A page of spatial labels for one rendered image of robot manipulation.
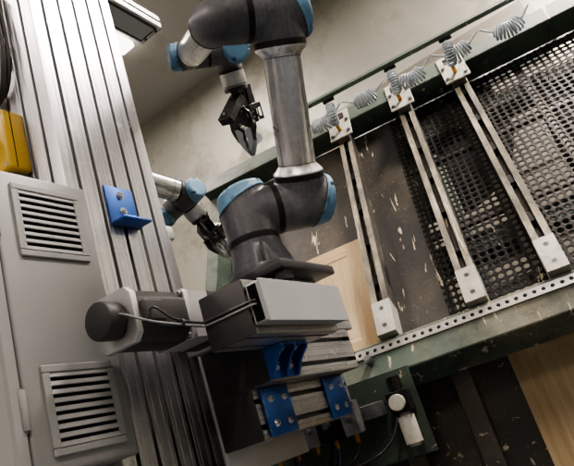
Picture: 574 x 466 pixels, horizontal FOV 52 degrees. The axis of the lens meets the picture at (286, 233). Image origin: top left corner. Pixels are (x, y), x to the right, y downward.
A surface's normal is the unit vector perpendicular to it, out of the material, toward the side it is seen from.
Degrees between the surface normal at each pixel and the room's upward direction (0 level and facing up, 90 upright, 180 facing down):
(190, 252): 90
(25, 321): 90
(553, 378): 90
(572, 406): 90
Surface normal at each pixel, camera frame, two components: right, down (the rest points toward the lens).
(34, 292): 0.79, -0.42
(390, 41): -0.53, -0.12
